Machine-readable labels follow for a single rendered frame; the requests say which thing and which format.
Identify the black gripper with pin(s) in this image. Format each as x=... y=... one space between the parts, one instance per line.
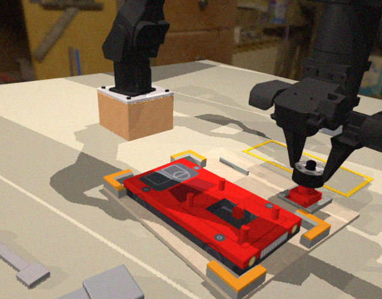
x=359 y=130

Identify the black wheel with grey hub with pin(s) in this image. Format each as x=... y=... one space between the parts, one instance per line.
x=307 y=178

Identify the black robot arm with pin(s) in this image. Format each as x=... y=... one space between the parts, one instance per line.
x=345 y=27

